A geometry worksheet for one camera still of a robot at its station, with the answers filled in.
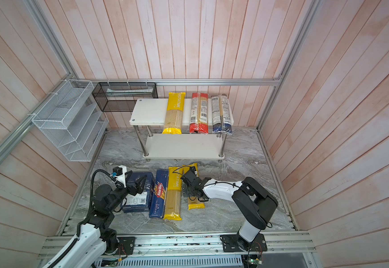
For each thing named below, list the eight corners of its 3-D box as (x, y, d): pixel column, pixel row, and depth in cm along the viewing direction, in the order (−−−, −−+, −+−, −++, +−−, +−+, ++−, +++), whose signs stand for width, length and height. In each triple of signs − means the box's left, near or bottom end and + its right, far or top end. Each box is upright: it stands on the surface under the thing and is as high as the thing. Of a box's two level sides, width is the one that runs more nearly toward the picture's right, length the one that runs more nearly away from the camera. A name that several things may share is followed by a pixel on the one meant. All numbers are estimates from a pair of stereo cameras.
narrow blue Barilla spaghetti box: (150, 218, 83) (148, 215, 80) (157, 172, 100) (156, 168, 97) (164, 218, 83) (163, 215, 80) (169, 172, 100) (168, 168, 97)
